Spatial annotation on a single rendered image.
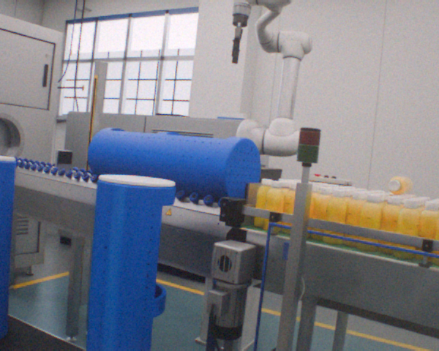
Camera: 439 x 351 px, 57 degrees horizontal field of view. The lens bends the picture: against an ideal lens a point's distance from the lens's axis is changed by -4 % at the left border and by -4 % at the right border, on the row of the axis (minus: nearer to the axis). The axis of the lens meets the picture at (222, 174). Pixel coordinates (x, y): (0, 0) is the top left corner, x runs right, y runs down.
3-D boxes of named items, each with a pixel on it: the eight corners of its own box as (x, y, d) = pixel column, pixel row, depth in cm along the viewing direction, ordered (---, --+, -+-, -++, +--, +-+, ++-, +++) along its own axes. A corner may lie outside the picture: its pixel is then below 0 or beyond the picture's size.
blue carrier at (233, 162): (124, 180, 240) (130, 131, 239) (257, 204, 190) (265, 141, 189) (84, 179, 216) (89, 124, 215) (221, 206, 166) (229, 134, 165)
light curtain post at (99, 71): (82, 300, 297) (102, 62, 288) (87, 303, 293) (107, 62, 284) (74, 303, 292) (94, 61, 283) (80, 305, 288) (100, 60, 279)
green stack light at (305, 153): (301, 161, 127) (303, 145, 127) (321, 164, 124) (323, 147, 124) (292, 161, 122) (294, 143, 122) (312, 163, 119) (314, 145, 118)
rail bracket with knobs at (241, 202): (231, 222, 163) (234, 196, 162) (246, 226, 159) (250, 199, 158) (216, 224, 155) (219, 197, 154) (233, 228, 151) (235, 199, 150)
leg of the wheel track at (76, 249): (72, 338, 239) (78, 233, 235) (78, 341, 235) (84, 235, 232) (64, 340, 234) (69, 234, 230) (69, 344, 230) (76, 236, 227)
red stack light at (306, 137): (303, 145, 127) (304, 132, 127) (323, 147, 123) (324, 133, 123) (294, 143, 122) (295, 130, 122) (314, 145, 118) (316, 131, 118)
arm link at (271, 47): (257, 25, 250) (279, 25, 246) (263, 39, 267) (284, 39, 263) (254, 46, 249) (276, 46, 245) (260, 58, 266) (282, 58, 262)
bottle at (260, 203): (272, 226, 162) (276, 184, 162) (268, 229, 156) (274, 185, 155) (255, 224, 164) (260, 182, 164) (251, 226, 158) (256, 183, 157)
